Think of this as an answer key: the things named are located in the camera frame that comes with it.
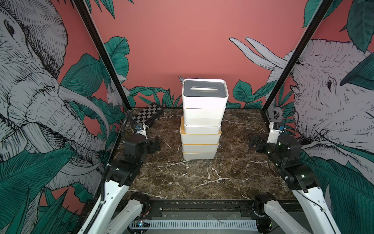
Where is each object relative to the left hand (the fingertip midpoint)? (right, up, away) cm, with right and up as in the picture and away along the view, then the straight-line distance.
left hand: (151, 135), depth 71 cm
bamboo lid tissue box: (+24, -2, +5) cm, 24 cm away
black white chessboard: (-14, +12, +40) cm, 44 cm away
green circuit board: (-5, -43, -1) cm, 43 cm away
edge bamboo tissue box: (+25, +4, -4) cm, 26 cm away
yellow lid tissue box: (+24, -15, +18) cm, 33 cm away
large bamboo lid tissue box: (+25, -8, +10) cm, 28 cm away
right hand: (+51, +2, -3) cm, 51 cm away
